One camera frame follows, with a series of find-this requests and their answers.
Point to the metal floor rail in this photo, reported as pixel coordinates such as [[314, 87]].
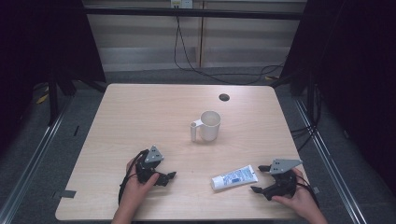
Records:
[[331, 161], [31, 161]]

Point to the black horizontal bar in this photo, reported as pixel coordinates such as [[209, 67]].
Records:
[[193, 13]]

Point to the person's left hand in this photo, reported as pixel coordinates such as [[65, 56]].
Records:
[[134, 191]]

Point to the person's right hand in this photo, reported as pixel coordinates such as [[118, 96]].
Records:
[[300, 200]]

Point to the grey tape piece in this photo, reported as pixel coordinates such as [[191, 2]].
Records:
[[65, 194]]

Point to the black metal stand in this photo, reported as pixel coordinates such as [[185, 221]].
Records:
[[53, 99]]

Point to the dark curtain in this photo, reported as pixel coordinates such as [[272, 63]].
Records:
[[40, 46], [355, 62]]

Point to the yellow floor tape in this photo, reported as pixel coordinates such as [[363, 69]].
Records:
[[42, 98]]

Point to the white wall socket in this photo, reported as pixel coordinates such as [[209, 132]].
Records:
[[181, 3]]

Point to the white and blue toothpaste tube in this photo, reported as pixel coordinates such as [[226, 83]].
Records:
[[234, 178]]

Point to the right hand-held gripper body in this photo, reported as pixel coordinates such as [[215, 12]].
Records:
[[281, 166]]

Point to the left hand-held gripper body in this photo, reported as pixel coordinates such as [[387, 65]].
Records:
[[154, 155]]

